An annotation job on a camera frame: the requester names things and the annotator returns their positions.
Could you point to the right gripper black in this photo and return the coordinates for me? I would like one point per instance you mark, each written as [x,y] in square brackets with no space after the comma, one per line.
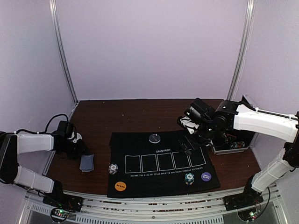
[189,142]

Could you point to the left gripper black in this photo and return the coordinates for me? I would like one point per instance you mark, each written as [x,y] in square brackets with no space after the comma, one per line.
[82,150]

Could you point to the mixed colour chip stack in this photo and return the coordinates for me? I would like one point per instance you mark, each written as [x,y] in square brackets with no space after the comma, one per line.
[189,178]

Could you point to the clear round dealer button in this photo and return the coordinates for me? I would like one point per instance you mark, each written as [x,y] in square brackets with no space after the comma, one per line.
[154,138]

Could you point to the blue small blind button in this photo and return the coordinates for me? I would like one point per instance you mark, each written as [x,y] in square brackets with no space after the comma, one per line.
[206,176]

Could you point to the blue white chip stack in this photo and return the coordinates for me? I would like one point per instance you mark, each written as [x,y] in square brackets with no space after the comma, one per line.
[112,169]

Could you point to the orange big blind button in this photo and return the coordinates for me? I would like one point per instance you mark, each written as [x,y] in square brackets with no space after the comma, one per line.
[120,186]

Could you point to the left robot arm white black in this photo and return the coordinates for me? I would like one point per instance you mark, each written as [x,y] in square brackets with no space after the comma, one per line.
[64,140]

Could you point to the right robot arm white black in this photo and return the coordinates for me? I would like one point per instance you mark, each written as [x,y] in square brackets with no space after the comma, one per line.
[205,124]

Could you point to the white red bowl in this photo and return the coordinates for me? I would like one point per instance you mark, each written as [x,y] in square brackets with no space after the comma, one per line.
[78,137]

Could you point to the grey playing card deck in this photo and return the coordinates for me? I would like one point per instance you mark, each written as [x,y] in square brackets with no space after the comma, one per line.
[86,163]

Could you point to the aluminium poker chip case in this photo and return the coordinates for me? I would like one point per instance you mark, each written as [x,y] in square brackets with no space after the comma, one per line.
[232,141]

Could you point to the poker chip row lower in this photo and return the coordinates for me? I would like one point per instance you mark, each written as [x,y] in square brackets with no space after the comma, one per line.
[237,145]

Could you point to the black poker cloth mat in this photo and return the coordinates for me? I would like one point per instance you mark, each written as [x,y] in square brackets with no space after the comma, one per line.
[151,170]

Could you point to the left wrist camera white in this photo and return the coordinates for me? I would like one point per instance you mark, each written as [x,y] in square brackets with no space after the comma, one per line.
[72,137]

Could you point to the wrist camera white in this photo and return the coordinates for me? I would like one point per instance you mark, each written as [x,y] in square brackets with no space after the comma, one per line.
[188,124]
[72,137]

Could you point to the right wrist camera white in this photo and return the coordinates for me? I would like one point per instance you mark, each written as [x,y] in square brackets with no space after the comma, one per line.
[188,124]

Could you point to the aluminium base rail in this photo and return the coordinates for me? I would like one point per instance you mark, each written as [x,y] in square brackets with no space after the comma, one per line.
[203,208]

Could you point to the right aluminium frame post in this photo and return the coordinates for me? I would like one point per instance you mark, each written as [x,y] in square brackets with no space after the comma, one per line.
[245,39]

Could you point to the aluminium frame post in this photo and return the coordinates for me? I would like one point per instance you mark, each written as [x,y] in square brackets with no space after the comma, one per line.
[245,39]
[61,51]

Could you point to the left aluminium frame post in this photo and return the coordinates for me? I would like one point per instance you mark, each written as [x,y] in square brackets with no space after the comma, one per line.
[61,51]

